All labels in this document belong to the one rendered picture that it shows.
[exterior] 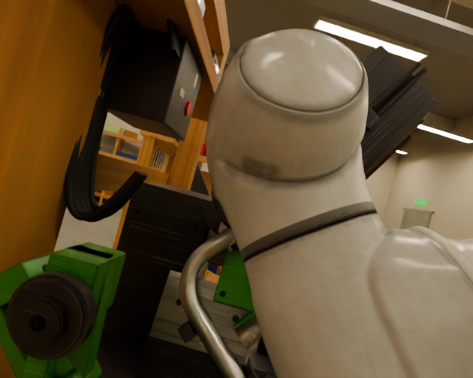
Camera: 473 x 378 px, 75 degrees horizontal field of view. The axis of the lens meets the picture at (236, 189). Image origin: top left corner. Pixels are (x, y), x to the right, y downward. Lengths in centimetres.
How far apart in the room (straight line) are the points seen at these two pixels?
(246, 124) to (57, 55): 34
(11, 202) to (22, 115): 10
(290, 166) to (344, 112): 4
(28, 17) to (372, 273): 44
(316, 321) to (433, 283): 6
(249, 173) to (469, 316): 13
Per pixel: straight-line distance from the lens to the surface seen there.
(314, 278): 18
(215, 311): 61
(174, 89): 56
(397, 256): 19
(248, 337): 57
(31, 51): 45
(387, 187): 1114
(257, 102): 16
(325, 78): 18
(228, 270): 59
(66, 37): 48
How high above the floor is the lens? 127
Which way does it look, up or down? 1 degrees up
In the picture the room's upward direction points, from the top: 15 degrees clockwise
